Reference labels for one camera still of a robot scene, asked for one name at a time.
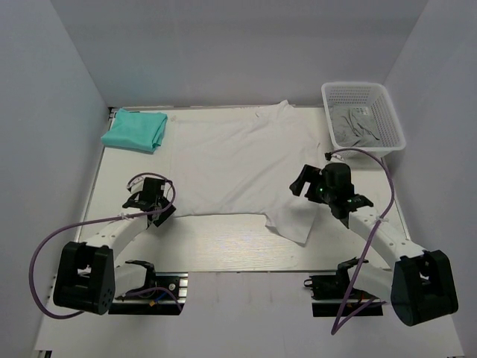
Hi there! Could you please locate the folded teal t shirt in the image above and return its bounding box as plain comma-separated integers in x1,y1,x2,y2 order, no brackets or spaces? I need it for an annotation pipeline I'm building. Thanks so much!
101,108,168,153

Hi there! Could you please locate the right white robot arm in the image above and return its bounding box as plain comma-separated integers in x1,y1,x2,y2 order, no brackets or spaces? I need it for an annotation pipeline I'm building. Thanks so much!
290,163,458,327

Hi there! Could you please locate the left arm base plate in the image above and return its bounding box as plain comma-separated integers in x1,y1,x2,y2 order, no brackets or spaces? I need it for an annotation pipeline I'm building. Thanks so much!
108,273,189,316

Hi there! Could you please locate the white plastic basket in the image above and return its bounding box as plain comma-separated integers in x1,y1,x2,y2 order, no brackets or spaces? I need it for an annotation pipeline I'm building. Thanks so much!
321,81,406,157

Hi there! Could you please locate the white t shirt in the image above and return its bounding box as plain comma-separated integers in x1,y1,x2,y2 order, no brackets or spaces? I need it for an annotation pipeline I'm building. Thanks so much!
169,101,320,244

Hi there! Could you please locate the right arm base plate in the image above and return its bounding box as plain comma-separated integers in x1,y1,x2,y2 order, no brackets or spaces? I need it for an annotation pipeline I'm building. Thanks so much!
303,274,385,318

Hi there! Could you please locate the grey t shirt in basket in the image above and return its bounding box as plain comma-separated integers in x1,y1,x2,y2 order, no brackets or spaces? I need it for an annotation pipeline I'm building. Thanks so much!
329,106,382,148

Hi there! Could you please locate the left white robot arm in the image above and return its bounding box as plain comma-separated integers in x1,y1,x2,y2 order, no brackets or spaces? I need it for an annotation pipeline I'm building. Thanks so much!
53,176,175,315

